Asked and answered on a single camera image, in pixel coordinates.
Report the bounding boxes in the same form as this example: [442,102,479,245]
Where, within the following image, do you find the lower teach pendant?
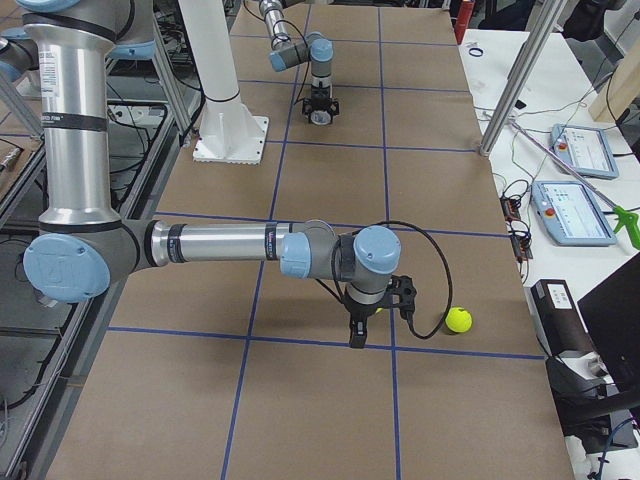
[531,181,617,247]

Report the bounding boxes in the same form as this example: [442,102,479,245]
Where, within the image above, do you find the black camera cable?
[369,219,454,339]

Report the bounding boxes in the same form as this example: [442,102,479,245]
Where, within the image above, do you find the black box with label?
[530,279,594,358]

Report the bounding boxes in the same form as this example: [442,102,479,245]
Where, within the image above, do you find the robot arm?
[258,1,340,126]
[22,1,407,348]

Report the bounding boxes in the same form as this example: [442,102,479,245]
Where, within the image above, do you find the teach pendant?
[551,124,619,180]
[531,181,617,247]

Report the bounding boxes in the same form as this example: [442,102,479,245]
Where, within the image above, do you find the black computer monitor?
[578,255,639,390]

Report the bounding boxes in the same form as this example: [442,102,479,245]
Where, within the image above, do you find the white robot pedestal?
[179,0,269,165]

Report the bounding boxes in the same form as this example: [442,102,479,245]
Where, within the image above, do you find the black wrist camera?
[388,275,417,322]

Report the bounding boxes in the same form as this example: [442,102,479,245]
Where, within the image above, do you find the green handled reacher tool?
[509,120,640,250]

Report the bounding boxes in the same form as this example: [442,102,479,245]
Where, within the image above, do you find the upper teach pendant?
[551,124,619,180]

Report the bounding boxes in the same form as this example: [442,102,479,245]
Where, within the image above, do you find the clear tennis ball tube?
[309,110,333,126]

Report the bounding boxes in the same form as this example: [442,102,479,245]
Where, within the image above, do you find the small circuit board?
[500,196,521,221]

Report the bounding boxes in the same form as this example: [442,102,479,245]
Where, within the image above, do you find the aluminium frame post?
[479,0,567,157]

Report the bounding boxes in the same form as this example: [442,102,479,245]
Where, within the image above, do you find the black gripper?
[345,292,377,348]
[302,85,340,118]

